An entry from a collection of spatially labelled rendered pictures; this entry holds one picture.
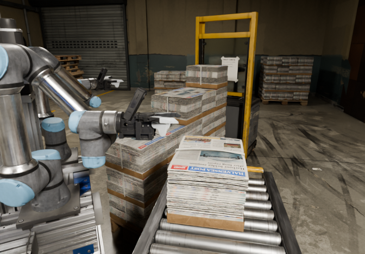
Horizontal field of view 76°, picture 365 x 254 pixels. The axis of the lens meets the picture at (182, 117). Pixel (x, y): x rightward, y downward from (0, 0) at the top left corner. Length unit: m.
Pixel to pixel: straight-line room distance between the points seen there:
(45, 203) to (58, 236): 0.18
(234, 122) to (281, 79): 3.92
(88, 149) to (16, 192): 0.28
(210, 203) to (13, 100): 0.74
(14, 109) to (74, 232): 0.60
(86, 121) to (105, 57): 8.72
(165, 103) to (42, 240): 1.32
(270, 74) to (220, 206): 6.10
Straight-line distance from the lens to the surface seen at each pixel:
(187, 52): 8.54
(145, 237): 0.95
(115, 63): 9.32
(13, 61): 0.89
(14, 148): 0.94
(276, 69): 6.88
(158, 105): 2.11
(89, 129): 0.80
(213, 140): 1.13
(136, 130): 0.75
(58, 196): 1.14
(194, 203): 0.92
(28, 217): 1.16
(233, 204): 0.92
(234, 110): 3.16
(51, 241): 1.25
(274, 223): 1.06
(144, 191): 1.72
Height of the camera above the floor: 1.44
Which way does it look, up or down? 16 degrees down
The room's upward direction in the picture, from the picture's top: straight up
